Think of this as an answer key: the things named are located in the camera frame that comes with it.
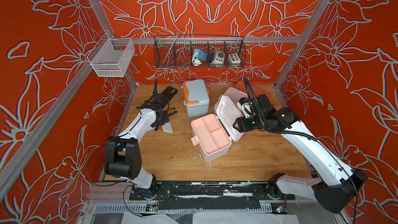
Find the aluminium frame post right rear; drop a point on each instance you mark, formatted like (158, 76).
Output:
(311, 24)

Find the orange plastic tool case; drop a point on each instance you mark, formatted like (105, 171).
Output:
(258, 89)

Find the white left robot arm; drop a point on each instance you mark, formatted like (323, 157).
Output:
(122, 152)

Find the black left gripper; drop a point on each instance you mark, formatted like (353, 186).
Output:
(166, 118)

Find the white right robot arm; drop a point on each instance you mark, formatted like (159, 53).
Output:
(337, 183)

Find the orange black pliers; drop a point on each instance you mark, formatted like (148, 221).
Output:
(171, 111)

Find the white round-dial device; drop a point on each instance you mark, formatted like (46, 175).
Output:
(217, 58)

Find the grey first aid box orange handle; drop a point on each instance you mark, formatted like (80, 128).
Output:
(196, 98)

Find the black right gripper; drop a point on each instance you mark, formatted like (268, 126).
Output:
(241, 124)

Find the black tool case yellow label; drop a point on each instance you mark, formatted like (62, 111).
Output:
(169, 92)

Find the white gauze packet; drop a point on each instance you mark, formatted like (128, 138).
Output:
(167, 128)

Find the aluminium frame post left rear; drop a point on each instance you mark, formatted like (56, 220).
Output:
(109, 33)

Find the aluminium frame post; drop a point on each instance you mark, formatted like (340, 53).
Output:
(109, 33)
(311, 24)

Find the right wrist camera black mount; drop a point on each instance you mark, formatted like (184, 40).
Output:
(268, 117)

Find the blue device with white cable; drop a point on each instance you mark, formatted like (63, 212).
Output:
(199, 57)

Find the black wire wall basket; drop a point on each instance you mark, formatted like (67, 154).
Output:
(175, 51)

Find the aluminium left side rail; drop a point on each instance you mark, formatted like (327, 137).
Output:
(28, 148)

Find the beige button box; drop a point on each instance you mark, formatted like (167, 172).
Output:
(234, 60)

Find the white wire mesh basket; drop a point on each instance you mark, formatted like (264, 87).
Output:
(112, 57)

